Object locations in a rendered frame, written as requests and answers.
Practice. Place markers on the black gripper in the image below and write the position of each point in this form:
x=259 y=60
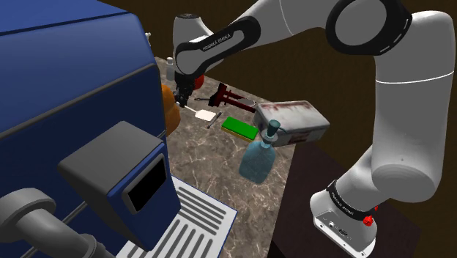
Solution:
x=185 y=89

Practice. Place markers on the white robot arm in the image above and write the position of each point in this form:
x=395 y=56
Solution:
x=410 y=118

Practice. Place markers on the red round object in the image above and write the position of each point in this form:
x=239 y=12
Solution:
x=199 y=81

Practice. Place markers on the orange rounded loaf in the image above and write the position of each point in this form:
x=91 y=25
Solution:
x=170 y=110

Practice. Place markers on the small clear bottle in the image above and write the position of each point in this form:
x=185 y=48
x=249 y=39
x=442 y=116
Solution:
x=170 y=68

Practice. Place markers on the white spatula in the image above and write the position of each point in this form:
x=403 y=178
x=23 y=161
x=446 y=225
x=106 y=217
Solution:
x=205 y=114

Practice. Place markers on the dark grey pen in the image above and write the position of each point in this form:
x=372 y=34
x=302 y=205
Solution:
x=214 y=120

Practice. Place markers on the dark red corkscrew tool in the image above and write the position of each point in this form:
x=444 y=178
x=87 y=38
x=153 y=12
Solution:
x=228 y=98

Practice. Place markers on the green and yellow sponge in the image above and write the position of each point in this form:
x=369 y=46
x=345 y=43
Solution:
x=240 y=128

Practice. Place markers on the teal glass soap bottle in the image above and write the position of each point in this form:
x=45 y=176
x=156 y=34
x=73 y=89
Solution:
x=257 y=160

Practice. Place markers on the white and red box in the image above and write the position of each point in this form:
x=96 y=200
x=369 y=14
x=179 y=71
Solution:
x=296 y=121

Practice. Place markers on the blue espresso machine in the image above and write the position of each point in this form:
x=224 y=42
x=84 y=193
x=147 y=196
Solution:
x=71 y=125

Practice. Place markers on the dark brown robot stand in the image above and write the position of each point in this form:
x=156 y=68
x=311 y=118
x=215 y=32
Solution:
x=321 y=221

